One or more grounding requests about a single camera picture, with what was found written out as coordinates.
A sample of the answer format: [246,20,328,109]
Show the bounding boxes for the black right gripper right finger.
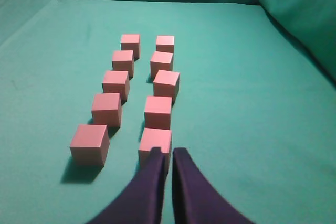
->
[173,147,252,223]

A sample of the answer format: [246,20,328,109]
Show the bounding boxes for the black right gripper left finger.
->
[89,147,164,223]

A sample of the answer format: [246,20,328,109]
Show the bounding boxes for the pink wooden cube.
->
[144,95,172,130]
[91,93,122,128]
[138,127,172,173]
[112,50,134,79]
[102,70,130,102]
[153,70,180,104]
[150,51,174,79]
[156,35,175,53]
[120,34,140,60]
[69,124,110,167]

